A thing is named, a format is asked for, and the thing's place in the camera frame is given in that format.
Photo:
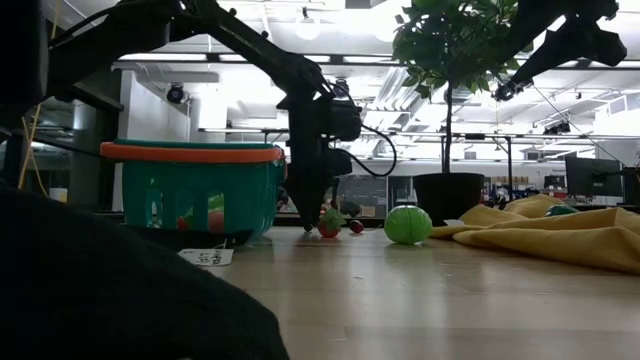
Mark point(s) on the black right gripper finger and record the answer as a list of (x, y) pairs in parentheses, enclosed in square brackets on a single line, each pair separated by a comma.
[(540, 65)]

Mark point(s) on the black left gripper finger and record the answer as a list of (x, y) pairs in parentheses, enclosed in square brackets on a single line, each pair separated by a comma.
[(308, 200)]

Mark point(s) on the dark toy blackberry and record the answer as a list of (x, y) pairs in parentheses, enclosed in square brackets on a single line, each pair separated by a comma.
[(308, 228)]

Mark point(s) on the light green ridged toy fruit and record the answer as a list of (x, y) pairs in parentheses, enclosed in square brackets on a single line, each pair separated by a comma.
[(216, 202)]

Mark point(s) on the round green toy cabbage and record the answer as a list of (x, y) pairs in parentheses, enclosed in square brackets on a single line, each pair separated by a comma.
[(407, 225)]

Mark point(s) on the dark green toy bell pepper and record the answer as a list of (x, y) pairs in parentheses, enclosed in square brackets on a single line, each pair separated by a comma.
[(561, 211)]

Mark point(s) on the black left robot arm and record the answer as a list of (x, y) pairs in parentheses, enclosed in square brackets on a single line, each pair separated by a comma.
[(250, 45)]

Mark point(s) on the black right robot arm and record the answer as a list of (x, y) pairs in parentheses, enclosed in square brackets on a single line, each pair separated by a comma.
[(565, 12)]

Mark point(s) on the red toy strawberry green leaves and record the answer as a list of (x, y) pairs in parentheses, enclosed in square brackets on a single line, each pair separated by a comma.
[(328, 228)]

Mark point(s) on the black background equipment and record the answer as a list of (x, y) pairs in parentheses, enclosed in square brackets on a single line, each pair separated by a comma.
[(351, 207)]

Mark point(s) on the black ceiling spotlight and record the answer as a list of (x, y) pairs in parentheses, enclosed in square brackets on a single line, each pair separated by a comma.
[(505, 91), (557, 128), (342, 87), (175, 93)]

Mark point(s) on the ceiling light strip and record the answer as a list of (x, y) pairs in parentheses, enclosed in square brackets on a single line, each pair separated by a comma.
[(160, 57), (632, 65), (367, 59), (235, 58)]

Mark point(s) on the teal plastic basket orange rim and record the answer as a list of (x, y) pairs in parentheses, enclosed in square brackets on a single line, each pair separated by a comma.
[(200, 175)]

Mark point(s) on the white handwritten paper tag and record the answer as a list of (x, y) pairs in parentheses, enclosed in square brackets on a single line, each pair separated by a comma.
[(205, 257)]

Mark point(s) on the black computer monitor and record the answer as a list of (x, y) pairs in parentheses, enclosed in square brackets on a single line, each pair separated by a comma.
[(592, 175), (632, 185)]

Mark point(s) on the round pendant lamp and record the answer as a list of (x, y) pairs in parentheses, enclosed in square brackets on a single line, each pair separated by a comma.
[(307, 26)]

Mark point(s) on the large potted leafy plant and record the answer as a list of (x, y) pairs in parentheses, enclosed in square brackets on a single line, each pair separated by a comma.
[(447, 200)]

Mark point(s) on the white blank fabric label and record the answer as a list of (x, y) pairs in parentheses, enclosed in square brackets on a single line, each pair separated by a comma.
[(455, 223)]

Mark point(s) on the yellow cloth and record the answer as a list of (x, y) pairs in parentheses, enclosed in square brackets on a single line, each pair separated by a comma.
[(550, 240)]

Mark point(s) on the black cloth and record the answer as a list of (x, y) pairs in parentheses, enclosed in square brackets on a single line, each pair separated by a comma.
[(100, 300)]

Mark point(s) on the white cup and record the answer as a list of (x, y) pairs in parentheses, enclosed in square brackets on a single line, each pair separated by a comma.
[(58, 195)]

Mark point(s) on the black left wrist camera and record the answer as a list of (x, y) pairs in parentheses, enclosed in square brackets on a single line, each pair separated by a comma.
[(340, 161)]

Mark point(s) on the black aluminium table frame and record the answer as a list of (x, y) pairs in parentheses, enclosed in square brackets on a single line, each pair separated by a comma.
[(372, 221)]

